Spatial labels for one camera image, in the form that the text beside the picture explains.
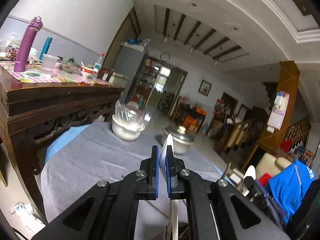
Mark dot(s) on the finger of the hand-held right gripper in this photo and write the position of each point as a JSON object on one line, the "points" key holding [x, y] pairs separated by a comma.
{"points": [[253, 187]]}

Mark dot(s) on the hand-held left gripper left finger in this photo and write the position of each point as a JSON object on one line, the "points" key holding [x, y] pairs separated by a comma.
{"points": [[156, 172]]}

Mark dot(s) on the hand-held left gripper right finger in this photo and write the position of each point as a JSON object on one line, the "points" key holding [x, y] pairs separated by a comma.
{"points": [[169, 177]]}

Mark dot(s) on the white plastic spoon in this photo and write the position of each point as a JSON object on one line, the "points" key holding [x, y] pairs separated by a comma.
{"points": [[163, 153], [250, 173]]}

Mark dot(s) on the red plastic stool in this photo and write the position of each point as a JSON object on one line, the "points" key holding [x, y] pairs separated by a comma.
{"points": [[265, 178]]}

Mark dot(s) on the cream chair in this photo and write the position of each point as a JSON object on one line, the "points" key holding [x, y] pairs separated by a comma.
{"points": [[271, 163]]}

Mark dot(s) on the metal pot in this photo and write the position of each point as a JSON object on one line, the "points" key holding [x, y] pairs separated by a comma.
{"points": [[180, 147]]}

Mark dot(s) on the metal pot lid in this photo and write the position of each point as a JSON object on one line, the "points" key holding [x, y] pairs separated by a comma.
{"points": [[181, 135]]}

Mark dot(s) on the wooden stair railing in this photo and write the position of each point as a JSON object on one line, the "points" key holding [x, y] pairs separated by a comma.
{"points": [[237, 135]]}

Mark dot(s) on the grey tablecloth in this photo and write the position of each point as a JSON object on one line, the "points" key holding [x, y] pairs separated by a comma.
{"points": [[100, 155]]}

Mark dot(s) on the blue water jug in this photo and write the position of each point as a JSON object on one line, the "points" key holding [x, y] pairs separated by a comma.
{"points": [[204, 129]]}

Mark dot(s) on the clear plastic bag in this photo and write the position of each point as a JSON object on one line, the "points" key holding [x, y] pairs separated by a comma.
{"points": [[130, 115]]}

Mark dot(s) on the dark wooden table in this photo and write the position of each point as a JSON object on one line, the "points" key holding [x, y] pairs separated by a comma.
{"points": [[192, 116]]}

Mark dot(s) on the blue under cloth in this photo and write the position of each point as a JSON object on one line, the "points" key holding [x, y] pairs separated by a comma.
{"points": [[62, 140]]}

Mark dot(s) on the white chest freezer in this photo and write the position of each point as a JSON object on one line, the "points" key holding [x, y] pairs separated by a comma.
{"points": [[118, 78]]}

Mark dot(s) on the grey refrigerator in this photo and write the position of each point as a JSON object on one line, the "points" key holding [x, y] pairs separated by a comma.
{"points": [[130, 67]]}

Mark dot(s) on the small wooden stand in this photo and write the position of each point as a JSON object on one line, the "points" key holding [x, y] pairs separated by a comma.
{"points": [[105, 74]]}

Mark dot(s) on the red patterned bowl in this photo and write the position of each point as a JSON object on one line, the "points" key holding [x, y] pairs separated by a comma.
{"points": [[88, 72]]}

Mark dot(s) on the red capped plastic bottle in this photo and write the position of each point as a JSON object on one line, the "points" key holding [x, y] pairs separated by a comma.
{"points": [[98, 62]]}

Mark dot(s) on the carved wooden sideboard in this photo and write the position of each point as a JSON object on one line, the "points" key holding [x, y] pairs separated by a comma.
{"points": [[50, 105]]}

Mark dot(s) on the dish with glass lid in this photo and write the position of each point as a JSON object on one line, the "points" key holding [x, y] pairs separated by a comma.
{"points": [[70, 65]]}

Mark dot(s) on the white power strip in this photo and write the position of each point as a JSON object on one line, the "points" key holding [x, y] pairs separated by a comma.
{"points": [[22, 208]]}

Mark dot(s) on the clear plastic container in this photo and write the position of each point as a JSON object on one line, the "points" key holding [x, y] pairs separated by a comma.
{"points": [[48, 65]]}

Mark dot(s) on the checked table mat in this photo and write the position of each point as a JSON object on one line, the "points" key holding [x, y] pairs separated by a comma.
{"points": [[37, 76]]}

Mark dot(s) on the teal water bottle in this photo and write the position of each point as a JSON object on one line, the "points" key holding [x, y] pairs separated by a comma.
{"points": [[45, 48]]}

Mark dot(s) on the purple water bottle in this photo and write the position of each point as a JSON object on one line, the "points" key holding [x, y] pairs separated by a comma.
{"points": [[25, 47]]}

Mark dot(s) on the pile of snack packets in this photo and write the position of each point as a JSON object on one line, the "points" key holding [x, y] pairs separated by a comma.
{"points": [[10, 48]]}

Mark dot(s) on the wall calendar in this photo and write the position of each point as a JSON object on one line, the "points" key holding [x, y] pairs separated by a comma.
{"points": [[277, 112]]}

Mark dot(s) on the framed wall picture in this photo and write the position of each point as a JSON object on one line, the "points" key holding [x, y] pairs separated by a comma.
{"points": [[205, 87]]}

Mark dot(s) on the round wall clock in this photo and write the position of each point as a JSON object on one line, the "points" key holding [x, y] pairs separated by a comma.
{"points": [[165, 56]]}

